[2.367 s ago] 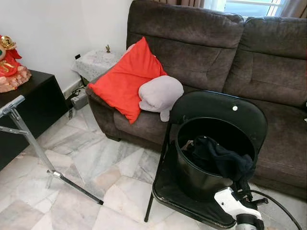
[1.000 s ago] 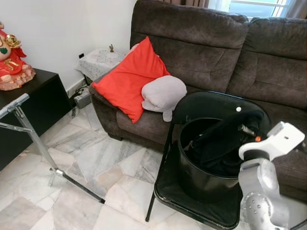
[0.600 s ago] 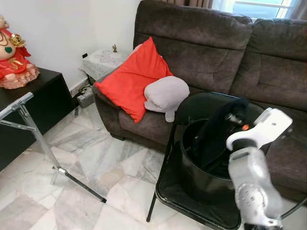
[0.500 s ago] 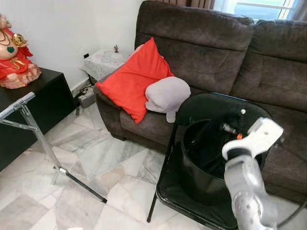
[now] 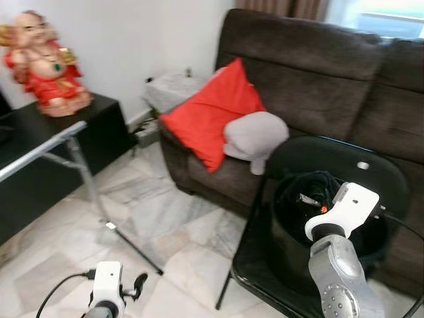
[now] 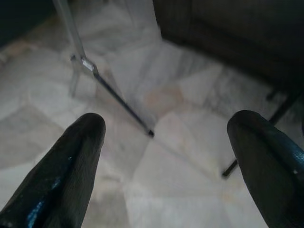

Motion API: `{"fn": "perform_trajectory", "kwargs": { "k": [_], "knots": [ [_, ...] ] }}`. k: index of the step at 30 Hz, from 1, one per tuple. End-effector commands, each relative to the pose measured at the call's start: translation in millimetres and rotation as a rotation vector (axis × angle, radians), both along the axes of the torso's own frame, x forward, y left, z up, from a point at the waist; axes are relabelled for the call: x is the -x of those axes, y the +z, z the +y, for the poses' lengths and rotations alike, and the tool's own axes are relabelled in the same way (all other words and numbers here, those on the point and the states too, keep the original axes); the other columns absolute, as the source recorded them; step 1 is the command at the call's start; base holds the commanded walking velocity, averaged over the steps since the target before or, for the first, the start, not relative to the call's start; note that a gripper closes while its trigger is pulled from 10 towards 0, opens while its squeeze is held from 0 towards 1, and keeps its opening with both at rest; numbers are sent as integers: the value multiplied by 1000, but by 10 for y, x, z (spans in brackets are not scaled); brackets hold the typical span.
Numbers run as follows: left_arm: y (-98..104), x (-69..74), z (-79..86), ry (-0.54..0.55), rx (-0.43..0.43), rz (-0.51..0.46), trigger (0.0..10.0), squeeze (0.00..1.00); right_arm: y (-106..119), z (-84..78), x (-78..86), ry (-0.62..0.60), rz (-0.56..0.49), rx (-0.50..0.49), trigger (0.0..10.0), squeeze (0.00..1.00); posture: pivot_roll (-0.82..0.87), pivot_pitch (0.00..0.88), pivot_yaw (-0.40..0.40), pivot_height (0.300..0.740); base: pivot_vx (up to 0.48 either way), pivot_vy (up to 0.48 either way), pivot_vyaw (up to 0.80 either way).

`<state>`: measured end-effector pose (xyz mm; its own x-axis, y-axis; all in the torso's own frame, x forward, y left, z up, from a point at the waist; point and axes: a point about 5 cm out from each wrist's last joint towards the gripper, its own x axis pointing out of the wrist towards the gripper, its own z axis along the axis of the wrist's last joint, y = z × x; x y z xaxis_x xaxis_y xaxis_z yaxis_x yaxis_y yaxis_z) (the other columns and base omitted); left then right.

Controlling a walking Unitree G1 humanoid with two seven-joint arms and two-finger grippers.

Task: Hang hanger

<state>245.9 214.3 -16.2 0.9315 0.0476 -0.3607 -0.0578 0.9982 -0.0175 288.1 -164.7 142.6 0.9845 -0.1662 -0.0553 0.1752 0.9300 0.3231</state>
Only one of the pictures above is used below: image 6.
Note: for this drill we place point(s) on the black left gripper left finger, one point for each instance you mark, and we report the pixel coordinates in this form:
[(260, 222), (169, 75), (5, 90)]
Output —
[(52, 190)]

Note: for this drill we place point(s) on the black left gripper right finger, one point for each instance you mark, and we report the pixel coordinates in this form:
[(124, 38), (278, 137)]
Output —
[(273, 178)]

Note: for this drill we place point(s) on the silver clothes drying rack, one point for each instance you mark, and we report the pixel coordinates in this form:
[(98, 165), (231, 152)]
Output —
[(74, 45)]

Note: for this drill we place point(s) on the dark brown sofa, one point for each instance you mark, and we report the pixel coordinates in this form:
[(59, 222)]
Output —
[(225, 35)]

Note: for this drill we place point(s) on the long black tv cabinet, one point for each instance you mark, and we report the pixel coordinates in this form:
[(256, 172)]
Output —
[(21, 16)]

